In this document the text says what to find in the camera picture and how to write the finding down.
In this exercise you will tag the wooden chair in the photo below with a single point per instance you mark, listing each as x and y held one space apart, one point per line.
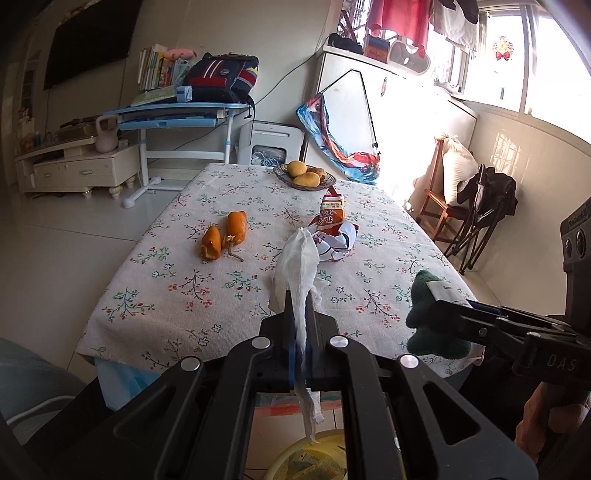
441 221

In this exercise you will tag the red hanging clothes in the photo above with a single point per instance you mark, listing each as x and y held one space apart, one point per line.
408 18

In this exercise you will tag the white tissue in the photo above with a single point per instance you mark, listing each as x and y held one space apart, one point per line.
293 280

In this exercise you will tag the colourful cartoon bag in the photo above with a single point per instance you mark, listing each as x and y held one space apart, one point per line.
360 165

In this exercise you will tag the floral white tablecloth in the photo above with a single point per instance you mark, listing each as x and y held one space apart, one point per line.
165 301

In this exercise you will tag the white air purifier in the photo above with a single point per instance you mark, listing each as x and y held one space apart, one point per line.
268 144

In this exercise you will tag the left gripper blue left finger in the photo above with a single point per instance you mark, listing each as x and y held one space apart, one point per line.
289 338

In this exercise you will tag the white tv cabinet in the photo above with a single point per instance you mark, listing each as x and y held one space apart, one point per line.
77 167

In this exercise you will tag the blue red checkered plastic undercloth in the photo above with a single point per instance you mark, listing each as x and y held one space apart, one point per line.
120 383

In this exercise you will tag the fruit plate with mangoes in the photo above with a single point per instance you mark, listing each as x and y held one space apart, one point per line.
304 177

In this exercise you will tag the right hand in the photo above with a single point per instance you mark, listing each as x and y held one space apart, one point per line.
539 416

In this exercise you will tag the red white snack bag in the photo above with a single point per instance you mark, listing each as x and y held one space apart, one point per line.
333 233

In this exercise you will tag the row of books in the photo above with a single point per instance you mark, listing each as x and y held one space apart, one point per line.
161 67

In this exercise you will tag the yellow plastic trash bin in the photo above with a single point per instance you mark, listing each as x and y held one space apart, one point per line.
324 459

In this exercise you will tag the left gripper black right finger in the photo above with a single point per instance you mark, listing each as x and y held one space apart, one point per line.
312 343

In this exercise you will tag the black wall television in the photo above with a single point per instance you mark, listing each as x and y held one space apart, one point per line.
96 35

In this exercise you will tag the pink kettlebell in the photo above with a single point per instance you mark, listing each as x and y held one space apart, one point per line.
107 133

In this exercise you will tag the dark green wrapper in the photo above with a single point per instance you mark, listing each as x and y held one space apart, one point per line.
426 290

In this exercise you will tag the orange peel piece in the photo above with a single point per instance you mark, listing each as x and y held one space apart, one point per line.
211 244
235 229

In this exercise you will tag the blue study desk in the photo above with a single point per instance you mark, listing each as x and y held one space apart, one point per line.
169 116

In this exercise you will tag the navy school backpack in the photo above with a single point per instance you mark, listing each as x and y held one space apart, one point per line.
225 78

